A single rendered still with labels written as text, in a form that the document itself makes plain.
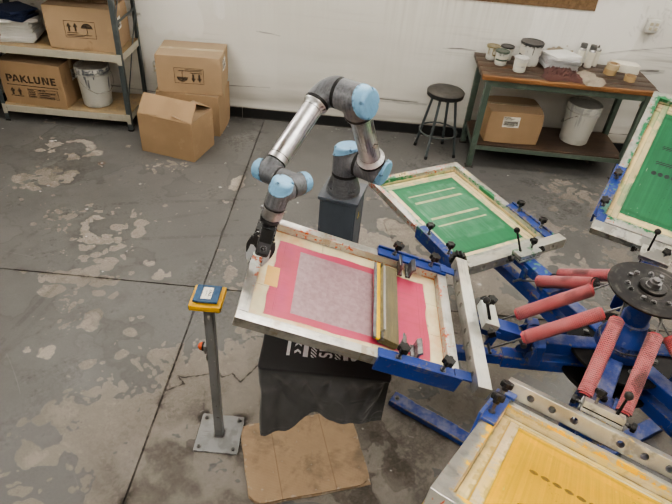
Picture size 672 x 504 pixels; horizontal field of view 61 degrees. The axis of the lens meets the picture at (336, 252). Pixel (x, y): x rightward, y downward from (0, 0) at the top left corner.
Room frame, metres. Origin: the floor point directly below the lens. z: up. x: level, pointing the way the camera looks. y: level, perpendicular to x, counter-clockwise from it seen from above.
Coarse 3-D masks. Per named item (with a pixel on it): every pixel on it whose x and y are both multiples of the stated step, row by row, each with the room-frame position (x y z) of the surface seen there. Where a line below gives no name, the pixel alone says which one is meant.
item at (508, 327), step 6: (498, 318) 1.58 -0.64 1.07; (480, 324) 1.53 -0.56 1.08; (504, 324) 1.56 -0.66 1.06; (510, 324) 1.57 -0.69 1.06; (516, 324) 1.58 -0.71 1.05; (480, 330) 1.53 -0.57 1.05; (486, 330) 1.53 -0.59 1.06; (498, 330) 1.53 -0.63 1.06; (504, 330) 1.53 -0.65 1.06; (510, 330) 1.54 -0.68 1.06; (516, 330) 1.55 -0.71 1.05; (498, 336) 1.53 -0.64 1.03; (504, 336) 1.53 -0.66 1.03; (510, 336) 1.53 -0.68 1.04; (516, 336) 1.53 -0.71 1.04
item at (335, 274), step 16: (288, 256) 1.68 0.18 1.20; (304, 256) 1.71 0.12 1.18; (320, 256) 1.74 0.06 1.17; (288, 272) 1.59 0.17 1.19; (304, 272) 1.61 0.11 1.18; (320, 272) 1.64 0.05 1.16; (336, 272) 1.67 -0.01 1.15; (352, 272) 1.70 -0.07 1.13; (368, 272) 1.73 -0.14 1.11; (336, 288) 1.58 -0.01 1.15; (352, 288) 1.61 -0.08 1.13; (368, 288) 1.63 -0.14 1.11; (400, 288) 1.69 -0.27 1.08; (416, 288) 1.72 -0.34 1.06; (400, 304) 1.60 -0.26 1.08; (416, 304) 1.63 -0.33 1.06
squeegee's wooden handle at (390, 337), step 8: (384, 264) 1.76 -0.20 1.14; (392, 272) 1.73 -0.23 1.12; (392, 280) 1.68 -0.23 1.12; (392, 288) 1.63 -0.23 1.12; (392, 296) 1.59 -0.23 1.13; (392, 304) 1.54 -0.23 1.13; (392, 312) 1.50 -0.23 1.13; (392, 320) 1.46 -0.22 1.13; (392, 328) 1.42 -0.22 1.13; (384, 336) 1.36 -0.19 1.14; (392, 336) 1.38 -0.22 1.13; (384, 344) 1.35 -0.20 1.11; (392, 344) 1.35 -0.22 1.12
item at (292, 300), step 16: (272, 288) 1.48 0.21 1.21; (288, 288) 1.50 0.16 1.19; (304, 288) 1.53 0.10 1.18; (320, 288) 1.55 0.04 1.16; (272, 304) 1.40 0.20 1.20; (288, 304) 1.42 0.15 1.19; (304, 304) 1.45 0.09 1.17; (320, 304) 1.47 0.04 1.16; (336, 304) 1.49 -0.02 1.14; (352, 304) 1.52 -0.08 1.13; (368, 304) 1.54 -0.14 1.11; (304, 320) 1.37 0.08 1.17; (320, 320) 1.39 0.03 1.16; (336, 320) 1.42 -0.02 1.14; (352, 320) 1.44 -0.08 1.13; (368, 320) 1.46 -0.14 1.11; (400, 320) 1.51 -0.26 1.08; (416, 320) 1.54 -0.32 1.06; (352, 336) 1.36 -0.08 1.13; (368, 336) 1.38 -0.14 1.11; (400, 336) 1.43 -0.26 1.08; (416, 336) 1.45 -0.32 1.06
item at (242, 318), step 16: (288, 224) 1.83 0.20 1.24; (320, 240) 1.81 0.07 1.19; (336, 240) 1.82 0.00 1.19; (256, 256) 1.58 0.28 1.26; (368, 256) 1.81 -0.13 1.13; (256, 272) 1.50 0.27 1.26; (416, 272) 1.81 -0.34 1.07; (432, 272) 1.81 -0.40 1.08; (240, 304) 1.32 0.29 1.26; (448, 304) 1.64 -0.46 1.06; (240, 320) 1.26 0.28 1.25; (256, 320) 1.28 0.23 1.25; (272, 320) 1.30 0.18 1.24; (448, 320) 1.55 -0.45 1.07; (288, 336) 1.26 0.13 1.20; (304, 336) 1.27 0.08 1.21; (320, 336) 1.29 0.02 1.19; (448, 336) 1.46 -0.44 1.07; (336, 352) 1.26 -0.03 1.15; (352, 352) 1.26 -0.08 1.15; (368, 352) 1.28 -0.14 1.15; (448, 352) 1.38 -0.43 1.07
